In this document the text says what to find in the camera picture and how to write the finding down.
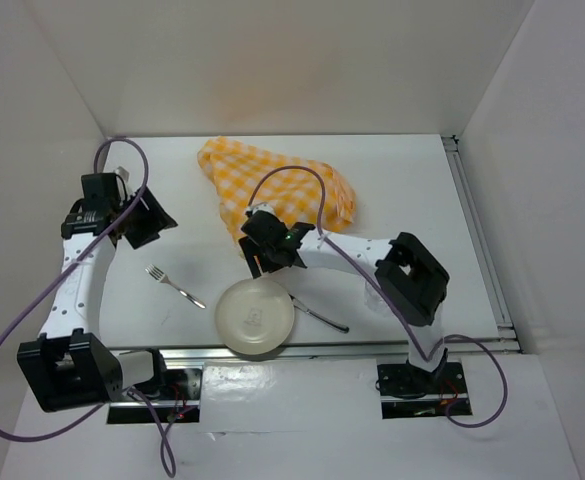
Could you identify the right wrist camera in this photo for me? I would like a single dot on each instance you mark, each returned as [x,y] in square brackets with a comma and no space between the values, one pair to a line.
[259,207]

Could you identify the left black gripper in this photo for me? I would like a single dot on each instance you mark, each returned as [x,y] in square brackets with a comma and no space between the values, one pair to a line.
[154,219]

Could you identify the silver fork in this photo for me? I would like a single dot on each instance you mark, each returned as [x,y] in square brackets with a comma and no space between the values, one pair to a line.
[161,277]

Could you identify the silver spoon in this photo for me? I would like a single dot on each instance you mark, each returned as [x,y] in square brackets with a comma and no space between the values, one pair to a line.
[299,305]

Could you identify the yellow white checkered cloth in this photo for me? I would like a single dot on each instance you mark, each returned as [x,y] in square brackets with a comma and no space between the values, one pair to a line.
[299,190]

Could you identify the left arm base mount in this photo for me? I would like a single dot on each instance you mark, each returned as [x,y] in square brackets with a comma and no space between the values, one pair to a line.
[175,402]

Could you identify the cream round plate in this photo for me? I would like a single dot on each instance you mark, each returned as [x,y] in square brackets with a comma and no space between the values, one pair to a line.
[254,316]

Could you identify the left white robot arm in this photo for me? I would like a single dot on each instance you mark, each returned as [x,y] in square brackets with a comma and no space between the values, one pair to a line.
[68,366]

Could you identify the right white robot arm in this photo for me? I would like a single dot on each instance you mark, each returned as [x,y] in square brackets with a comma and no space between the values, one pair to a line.
[402,272]

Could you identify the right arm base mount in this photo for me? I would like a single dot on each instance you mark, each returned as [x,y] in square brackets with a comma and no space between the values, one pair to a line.
[406,394]

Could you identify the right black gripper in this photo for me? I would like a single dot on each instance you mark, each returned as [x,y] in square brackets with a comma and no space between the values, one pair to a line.
[251,248]

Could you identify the clear plastic cup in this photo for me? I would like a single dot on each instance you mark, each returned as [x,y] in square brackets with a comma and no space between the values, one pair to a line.
[375,302]

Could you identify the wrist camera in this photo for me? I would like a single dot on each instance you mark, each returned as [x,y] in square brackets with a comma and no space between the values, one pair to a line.
[259,207]
[107,190]

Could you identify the aluminium rail frame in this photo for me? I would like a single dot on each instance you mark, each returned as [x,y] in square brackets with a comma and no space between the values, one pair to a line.
[403,183]

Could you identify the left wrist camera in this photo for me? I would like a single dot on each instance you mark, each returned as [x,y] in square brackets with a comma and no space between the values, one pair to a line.
[107,190]

